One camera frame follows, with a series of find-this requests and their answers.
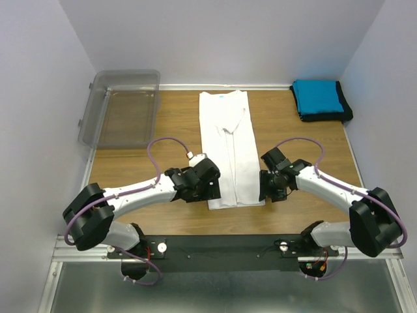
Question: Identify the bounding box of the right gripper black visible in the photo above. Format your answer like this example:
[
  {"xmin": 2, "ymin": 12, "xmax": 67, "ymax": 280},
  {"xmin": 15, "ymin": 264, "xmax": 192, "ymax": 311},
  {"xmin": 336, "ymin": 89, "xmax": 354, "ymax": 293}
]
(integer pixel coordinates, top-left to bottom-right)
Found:
[{"xmin": 257, "ymin": 169, "xmax": 287, "ymax": 202}]

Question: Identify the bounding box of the white t shirt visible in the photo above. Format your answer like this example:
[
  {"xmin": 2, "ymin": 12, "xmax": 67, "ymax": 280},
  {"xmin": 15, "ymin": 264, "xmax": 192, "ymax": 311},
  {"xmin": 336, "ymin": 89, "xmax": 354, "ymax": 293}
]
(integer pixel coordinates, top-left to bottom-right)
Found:
[{"xmin": 199, "ymin": 90, "xmax": 265, "ymax": 210}]

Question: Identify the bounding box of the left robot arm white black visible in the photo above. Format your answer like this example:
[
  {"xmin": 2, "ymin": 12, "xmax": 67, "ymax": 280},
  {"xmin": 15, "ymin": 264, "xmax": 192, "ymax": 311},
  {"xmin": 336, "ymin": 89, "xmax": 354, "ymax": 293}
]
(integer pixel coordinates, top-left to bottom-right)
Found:
[{"xmin": 63, "ymin": 155, "xmax": 221, "ymax": 258}]

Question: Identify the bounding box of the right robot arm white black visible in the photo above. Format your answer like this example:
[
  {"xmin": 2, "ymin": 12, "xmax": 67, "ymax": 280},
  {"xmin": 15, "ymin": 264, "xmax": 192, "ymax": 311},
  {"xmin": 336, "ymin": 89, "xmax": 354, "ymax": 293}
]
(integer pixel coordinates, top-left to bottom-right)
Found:
[{"xmin": 259, "ymin": 147, "xmax": 406, "ymax": 258}]

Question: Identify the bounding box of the folded blue t shirt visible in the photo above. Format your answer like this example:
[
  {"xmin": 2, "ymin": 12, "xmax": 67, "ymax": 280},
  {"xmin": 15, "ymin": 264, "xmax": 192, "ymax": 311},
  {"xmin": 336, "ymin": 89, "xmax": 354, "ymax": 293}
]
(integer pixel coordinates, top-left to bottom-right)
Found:
[{"xmin": 292, "ymin": 80, "xmax": 344, "ymax": 115}]

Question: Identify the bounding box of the folded black t shirt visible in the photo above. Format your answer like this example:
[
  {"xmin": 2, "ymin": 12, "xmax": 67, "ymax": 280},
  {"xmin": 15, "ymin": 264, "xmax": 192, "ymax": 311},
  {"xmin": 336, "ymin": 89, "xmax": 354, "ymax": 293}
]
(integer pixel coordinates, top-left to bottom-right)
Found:
[{"xmin": 290, "ymin": 81, "xmax": 353, "ymax": 123}]

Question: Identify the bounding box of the clear plastic bin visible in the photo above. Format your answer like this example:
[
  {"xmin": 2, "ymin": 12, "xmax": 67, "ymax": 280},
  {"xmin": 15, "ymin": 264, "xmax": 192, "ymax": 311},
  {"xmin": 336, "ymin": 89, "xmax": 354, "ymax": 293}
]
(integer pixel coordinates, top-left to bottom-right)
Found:
[{"xmin": 78, "ymin": 69, "xmax": 160, "ymax": 149}]

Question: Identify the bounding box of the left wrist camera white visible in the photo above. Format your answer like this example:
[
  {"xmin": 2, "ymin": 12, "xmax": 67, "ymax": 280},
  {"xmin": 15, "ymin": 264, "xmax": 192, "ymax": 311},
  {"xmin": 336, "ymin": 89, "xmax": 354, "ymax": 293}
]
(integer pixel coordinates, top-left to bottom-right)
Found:
[{"xmin": 186, "ymin": 151, "xmax": 207, "ymax": 167}]

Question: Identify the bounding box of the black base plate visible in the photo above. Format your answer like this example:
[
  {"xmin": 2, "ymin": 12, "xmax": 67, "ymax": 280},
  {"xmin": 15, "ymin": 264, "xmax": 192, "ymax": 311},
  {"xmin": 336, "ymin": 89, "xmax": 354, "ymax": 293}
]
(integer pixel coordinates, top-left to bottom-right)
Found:
[{"xmin": 107, "ymin": 234, "xmax": 338, "ymax": 277}]

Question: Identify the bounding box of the aluminium frame rail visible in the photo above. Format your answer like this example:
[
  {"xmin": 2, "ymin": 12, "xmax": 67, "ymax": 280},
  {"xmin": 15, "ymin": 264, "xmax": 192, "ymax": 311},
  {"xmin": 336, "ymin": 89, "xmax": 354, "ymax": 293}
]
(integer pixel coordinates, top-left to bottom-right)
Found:
[{"xmin": 39, "ymin": 233, "xmax": 404, "ymax": 312}]

